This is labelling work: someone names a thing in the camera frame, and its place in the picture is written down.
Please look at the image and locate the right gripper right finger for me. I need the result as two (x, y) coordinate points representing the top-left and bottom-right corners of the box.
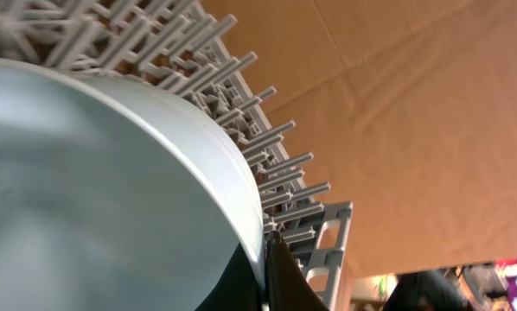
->
(265, 232), (328, 311)

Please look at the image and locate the grey dishwasher rack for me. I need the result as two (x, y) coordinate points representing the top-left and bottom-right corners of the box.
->
(0, 0), (353, 309)

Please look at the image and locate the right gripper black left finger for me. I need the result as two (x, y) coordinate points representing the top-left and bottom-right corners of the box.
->
(195, 244), (262, 311)

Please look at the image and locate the light blue bowl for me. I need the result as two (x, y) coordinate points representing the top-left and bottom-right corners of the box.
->
(0, 59), (265, 310)

